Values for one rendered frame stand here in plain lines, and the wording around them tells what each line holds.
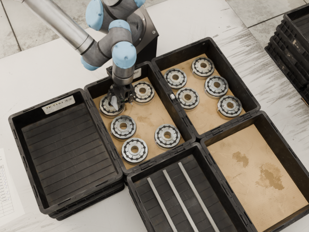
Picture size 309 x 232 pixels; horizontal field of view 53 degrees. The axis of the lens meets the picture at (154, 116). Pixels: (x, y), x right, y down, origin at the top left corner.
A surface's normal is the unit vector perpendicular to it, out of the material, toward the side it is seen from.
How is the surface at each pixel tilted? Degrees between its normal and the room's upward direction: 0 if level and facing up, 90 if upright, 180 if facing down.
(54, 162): 0
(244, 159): 0
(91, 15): 52
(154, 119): 0
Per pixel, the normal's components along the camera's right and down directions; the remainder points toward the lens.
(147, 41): -0.61, -0.08
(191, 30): 0.04, -0.43
